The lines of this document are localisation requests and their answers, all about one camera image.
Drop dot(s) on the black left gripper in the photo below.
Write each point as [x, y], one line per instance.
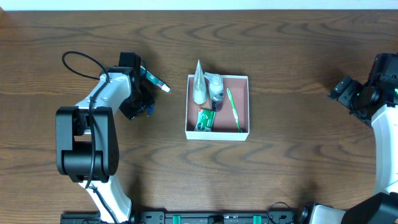
[142, 101]

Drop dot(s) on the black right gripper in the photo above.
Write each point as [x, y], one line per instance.
[343, 93]

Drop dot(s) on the blue disposable razor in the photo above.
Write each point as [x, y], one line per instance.
[150, 110]

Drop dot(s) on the green toothpaste tube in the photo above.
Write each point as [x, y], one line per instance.
[154, 80]

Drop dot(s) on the white Pantene tube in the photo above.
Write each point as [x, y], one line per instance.
[199, 86]

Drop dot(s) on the green Dettol soap box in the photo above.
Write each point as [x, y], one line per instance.
[205, 120]

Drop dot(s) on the clear sanitizer pump bottle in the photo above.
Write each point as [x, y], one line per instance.
[216, 90]

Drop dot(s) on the green white toothbrush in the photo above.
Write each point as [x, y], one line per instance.
[235, 112]

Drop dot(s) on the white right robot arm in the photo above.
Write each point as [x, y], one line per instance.
[381, 206]

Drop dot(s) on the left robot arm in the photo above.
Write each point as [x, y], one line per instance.
[87, 148]

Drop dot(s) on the white box with maroon interior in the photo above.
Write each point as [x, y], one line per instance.
[224, 127]

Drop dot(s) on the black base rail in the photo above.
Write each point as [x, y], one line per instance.
[272, 215]

